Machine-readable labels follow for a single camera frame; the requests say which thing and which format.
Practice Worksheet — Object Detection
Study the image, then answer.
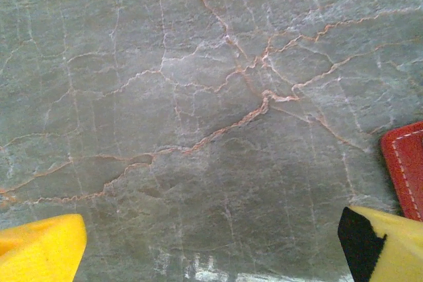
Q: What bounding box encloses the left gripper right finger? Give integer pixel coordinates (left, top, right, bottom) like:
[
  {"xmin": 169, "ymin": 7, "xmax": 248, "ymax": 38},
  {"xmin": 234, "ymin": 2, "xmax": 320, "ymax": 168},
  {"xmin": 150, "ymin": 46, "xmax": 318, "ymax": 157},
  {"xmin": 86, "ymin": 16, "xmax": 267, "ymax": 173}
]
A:
[{"xmin": 337, "ymin": 205, "xmax": 423, "ymax": 282}]

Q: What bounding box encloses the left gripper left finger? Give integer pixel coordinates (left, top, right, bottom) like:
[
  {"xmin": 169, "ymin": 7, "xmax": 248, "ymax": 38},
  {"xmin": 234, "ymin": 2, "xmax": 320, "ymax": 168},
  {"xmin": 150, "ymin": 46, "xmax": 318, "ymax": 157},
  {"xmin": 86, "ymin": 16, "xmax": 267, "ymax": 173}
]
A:
[{"xmin": 0, "ymin": 213, "xmax": 88, "ymax": 282}]

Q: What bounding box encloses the red leather card holder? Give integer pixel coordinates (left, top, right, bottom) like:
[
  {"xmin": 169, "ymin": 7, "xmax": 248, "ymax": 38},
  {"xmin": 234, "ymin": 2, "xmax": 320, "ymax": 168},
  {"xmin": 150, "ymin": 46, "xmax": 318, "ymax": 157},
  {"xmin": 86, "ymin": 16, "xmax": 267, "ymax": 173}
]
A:
[{"xmin": 379, "ymin": 122, "xmax": 423, "ymax": 223}]

